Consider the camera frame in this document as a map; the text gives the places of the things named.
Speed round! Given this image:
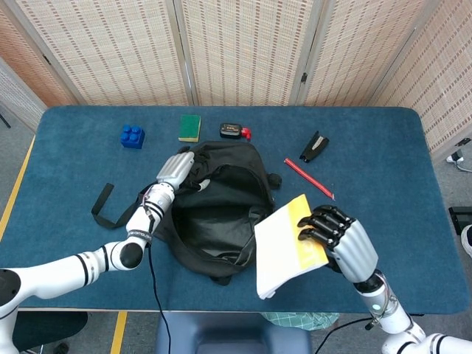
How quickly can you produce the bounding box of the left silver and black robot hand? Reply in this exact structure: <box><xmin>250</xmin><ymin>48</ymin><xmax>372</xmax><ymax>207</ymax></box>
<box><xmin>156</xmin><ymin>146</ymin><xmax>211</xmax><ymax>192</ymax></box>

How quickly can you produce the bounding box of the right silver and black robot hand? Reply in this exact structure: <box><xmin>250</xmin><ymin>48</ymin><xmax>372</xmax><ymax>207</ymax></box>
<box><xmin>296</xmin><ymin>204</ymin><xmax>380</xmax><ymax>285</ymax></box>

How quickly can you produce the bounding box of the black fabric backpack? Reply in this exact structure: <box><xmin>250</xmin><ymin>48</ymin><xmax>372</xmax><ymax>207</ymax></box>
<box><xmin>91</xmin><ymin>141</ymin><xmax>283</xmax><ymax>287</ymax></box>

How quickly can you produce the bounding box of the yellow and white notebook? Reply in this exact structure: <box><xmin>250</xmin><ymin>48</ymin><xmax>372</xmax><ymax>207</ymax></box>
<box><xmin>254</xmin><ymin>193</ymin><xmax>330</xmax><ymax>302</ymax></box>

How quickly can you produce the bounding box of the green and yellow sponge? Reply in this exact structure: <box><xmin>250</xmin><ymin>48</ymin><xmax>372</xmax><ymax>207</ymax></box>
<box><xmin>178</xmin><ymin>114</ymin><xmax>202</xmax><ymax>143</ymax></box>

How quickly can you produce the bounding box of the blue toy building brick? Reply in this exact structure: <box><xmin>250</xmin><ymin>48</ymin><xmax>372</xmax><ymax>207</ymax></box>
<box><xmin>119</xmin><ymin>124</ymin><xmax>146</xmax><ymax>150</ymax></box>

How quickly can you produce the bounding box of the small black box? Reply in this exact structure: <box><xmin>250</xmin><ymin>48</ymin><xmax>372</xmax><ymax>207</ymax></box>
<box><xmin>219</xmin><ymin>122</ymin><xmax>243</xmax><ymax>140</ymax></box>

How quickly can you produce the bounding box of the red pen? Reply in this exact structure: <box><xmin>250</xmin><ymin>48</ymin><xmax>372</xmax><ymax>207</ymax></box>
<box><xmin>283</xmin><ymin>157</ymin><xmax>336</xmax><ymax>201</ymax></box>

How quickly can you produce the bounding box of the green checked cloth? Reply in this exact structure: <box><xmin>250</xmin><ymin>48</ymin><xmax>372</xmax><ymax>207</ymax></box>
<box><xmin>260</xmin><ymin>311</ymin><xmax>340</xmax><ymax>331</ymax></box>

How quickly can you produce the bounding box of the black stapler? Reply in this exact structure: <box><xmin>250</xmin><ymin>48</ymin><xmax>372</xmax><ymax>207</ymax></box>
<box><xmin>299</xmin><ymin>130</ymin><xmax>330</xmax><ymax>163</ymax></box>

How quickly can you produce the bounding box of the black floor box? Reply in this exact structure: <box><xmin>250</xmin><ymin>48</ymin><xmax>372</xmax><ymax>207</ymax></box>
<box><xmin>448</xmin><ymin>206</ymin><xmax>472</xmax><ymax>234</ymax></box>

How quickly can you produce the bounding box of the blue velvet table cover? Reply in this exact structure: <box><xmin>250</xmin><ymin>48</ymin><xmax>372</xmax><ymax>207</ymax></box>
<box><xmin>0</xmin><ymin>105</ymin><xmax>453</xmax><ymax>314</ymax></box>

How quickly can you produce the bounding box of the dark shoe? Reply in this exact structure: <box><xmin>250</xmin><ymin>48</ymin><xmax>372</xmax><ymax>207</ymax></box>
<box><xmin>460</xmin><ymin>224</ymin><xmax>472</xmax><ymax>259</ymax></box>

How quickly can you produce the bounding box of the woven folding screen panel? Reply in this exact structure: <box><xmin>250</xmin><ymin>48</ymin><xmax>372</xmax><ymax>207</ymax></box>
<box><xmin>173</xmin><ymin>0</ymin><xmax>325</xmax><ymax>108</ymax></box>
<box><xmin>368</xmin><ymin>0</ymin><xmax>472</xmax><ymax>156</ymax></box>
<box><xmin>7</xmin><ymin>0</ymin><xmax>198</xmax><ymax>108</ymax></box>
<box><xmin>0</xmin><ymin>0</ymin><xmax>80</xmax><ymax>108</ymax></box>
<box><xmin>291</xmin><ymin>0</ymin><xmax>432</xmax><ymax>108</ymax></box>

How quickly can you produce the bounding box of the dark blue padded seat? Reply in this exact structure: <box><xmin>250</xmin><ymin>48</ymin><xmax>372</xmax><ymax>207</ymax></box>
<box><xmin>154</xmin><ymin>312</ymin><xmax>313</xmax><ymax>354</ymax></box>

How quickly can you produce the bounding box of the black stool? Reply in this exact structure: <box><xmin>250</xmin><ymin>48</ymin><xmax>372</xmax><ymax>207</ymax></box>
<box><xmin>13</xmin><ymin>311</ymin><xmax>89</xmax><ymax>353</ymax></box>

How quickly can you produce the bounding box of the black cable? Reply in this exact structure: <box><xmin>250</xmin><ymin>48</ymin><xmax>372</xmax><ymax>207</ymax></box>
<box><xmin>145</xmin><ymin>213</ymin><xmax>173</xmax><ymax>354</ymax></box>

